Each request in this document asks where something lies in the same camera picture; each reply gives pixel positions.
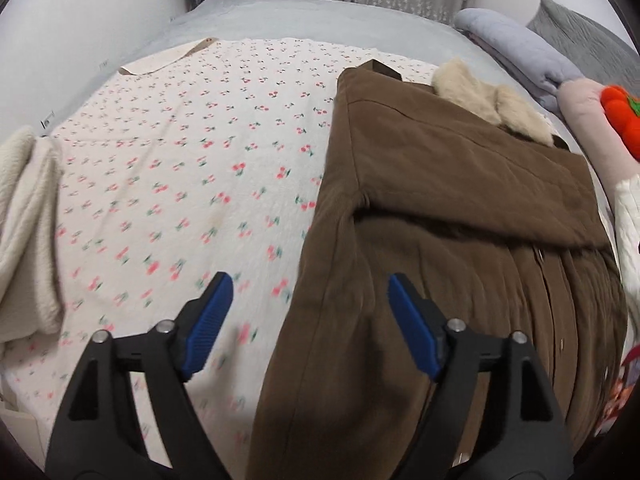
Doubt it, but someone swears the brown coat with fur collar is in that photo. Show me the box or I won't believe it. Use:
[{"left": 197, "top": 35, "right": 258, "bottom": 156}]
[{"left": 246, "top": 64, "right": 628, "bottom": 479}]

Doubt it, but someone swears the cream fleece garment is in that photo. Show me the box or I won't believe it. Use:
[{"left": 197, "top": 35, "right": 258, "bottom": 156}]
[{"left": 1, "top": 126, "right": 62, "bottom": 344}]

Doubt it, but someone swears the white quilted jacket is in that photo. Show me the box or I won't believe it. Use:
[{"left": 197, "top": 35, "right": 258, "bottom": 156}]
[{"left": 614, "top": 174, "right": 640, "bottom": 325}]

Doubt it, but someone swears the cherry print blanket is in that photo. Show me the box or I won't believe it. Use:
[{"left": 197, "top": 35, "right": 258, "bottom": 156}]
[{"left": 2, "top": 38, "right": 434, "bottom": 476}]

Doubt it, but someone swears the orange pumpkin cushion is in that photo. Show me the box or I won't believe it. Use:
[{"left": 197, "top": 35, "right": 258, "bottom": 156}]
[{"left": 600, "top": 86, "right": 640, "bottom": 160}]

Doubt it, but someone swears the pink pillow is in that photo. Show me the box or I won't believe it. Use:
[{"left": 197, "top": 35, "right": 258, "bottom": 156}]
[{"left": 556, "top": 78, "right": 639, "bottom": 202}]

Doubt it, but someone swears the folded blue blanket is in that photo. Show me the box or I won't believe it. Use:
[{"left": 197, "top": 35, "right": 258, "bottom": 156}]
[{"left": 454, "top": 8, "right": 582, "bottom": 114}]

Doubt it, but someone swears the grey quilted pillow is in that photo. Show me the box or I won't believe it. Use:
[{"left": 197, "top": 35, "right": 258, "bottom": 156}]
[{"left": 527, "top": 0, "right": 640, "bottom": 96}]

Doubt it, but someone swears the light blue bed sheet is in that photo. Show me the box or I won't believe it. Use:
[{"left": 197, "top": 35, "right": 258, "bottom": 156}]
[{"left": 98, "top": 0, "right": 601, "bottom": 212}]

